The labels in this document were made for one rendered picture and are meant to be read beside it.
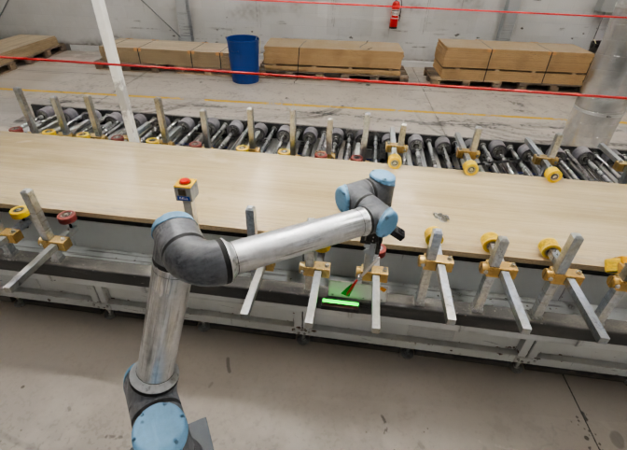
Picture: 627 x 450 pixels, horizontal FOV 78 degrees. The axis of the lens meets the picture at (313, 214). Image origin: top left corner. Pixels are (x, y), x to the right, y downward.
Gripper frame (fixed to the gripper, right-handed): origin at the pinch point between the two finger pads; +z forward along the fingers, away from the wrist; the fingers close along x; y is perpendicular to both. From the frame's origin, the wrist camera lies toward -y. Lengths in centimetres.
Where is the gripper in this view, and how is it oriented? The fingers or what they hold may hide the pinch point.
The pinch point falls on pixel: (376, 256)
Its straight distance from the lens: 154.7
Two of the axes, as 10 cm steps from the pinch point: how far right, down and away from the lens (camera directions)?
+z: -0.3, 8.2, 5.7
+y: -9.9, -1.0, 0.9
